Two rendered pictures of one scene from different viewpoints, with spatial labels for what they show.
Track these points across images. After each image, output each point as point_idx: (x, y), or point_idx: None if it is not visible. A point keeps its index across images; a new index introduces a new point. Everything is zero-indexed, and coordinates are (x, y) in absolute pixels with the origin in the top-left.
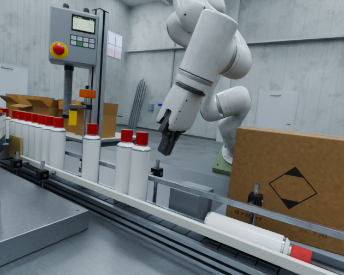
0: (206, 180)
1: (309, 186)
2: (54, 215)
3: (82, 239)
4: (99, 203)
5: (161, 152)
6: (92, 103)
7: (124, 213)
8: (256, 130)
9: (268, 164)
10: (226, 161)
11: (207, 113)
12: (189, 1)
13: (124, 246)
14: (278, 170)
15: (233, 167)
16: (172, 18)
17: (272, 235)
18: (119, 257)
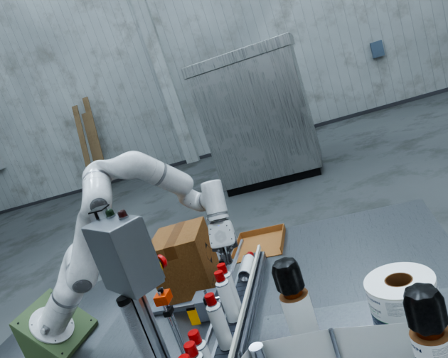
0: (113, 348)
1: (208, 246)
2: (283, 317)
3: None
4: (248, 325)
5: (230, 263)
6: (151, 315)
7: (251, 308)
8: (195, 236)
9: (203, 248)
10: (63, 340)
11: (97, 278)
12: (190, 177)
13: (269, 308)
14: (205, 248)
15: (203, 263)
16: (109, 192)
17: (248, 256)
18: (277, 304)
